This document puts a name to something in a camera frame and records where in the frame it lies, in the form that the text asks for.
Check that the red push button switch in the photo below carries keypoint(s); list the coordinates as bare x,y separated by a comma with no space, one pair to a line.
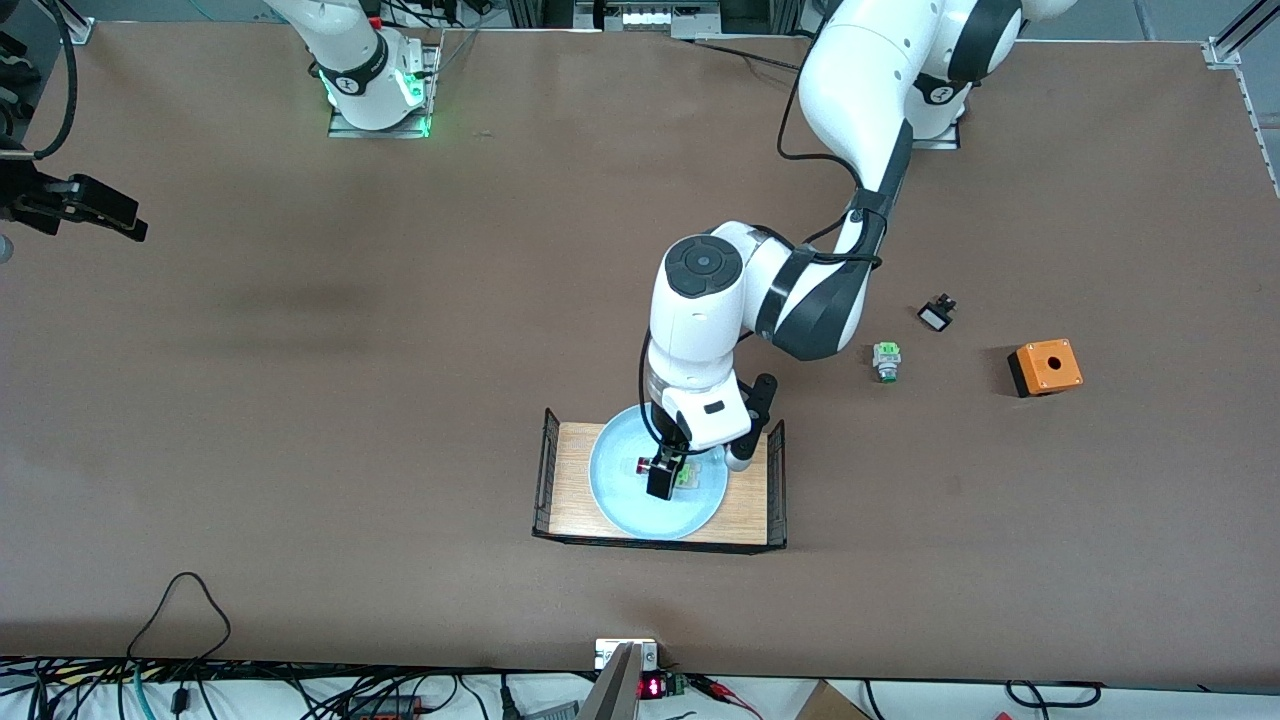
640,466

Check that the black equipment beside table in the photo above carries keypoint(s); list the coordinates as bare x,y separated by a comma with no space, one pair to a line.
8,45

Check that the red digit display module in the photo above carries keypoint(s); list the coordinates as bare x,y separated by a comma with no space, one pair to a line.
652,688

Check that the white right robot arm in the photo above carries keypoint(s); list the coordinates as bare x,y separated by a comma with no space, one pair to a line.
350,40

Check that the brown cardboard piece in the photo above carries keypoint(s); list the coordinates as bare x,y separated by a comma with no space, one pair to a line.
828,706

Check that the aluminium frame corner bracket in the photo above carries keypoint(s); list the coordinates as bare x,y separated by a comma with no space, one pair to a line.
75,30
1222,52

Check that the light blue round plate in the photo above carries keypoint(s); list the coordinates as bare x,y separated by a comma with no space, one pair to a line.
615,500

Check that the red black test lead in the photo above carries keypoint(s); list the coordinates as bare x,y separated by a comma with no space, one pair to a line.
720,688

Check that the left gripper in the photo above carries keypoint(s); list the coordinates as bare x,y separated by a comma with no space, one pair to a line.
671,440

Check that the green push button switch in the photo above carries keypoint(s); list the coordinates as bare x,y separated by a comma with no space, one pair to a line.
886,357

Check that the aluminium profile with light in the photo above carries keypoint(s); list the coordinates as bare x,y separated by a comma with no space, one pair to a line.
645,18

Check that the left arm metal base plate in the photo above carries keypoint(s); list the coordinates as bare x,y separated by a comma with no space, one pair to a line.
945,143

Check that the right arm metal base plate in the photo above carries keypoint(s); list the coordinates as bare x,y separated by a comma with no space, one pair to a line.
400,131

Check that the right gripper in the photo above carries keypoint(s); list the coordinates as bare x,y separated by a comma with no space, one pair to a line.
28,193

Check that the black white square button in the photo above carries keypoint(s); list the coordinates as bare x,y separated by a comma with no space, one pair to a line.
936,318

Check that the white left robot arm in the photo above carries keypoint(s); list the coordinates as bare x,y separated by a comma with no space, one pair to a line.
860,80

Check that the orange box with hole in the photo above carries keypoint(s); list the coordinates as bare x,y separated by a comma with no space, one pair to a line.
1050,370

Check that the red black power strip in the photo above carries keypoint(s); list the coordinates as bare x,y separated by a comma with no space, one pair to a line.
385,710

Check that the grey metal camera post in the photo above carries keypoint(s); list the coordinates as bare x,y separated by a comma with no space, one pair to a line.
615,695

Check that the grey power adapter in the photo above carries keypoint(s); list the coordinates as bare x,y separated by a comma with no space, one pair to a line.
555,712

